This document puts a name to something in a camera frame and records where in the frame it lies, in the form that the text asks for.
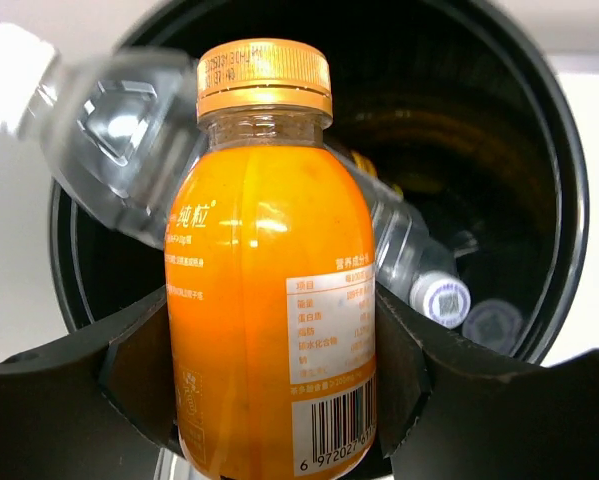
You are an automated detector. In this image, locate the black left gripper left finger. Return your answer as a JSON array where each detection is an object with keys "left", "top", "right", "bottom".
[{"left": 0, "top": 288, "right": 179, "bottom": 479}]

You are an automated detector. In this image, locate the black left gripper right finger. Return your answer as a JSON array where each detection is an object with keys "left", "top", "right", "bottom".
[{"left": 376, "top": 289, "right": 599, "bottom": 479}]

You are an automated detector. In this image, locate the large clear water bottle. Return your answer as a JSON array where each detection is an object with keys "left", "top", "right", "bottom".
[{"left": 0, "top": 22, "right": 207, "bottom": 249}]

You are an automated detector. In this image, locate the orange juice bottle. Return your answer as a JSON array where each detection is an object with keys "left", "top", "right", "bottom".
[{"left": 164, "top": 38, "right": 377, "bottom": 479}]

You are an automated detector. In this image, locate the black ribbed plastic bin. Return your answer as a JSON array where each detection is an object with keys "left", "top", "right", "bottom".
[{"left": 48, "top": 0, "right": 591, "bottom": 365}]

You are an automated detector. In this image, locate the small black label bottle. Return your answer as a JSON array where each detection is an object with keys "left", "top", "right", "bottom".
[{"left": 326, "top": 145, "right": 471, "bottom": 329}]

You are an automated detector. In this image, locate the clear yellow cap bottle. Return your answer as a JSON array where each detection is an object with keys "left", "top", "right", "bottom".
[{"left": 462, "top": 298, "right": 524, "bottom": 356}]

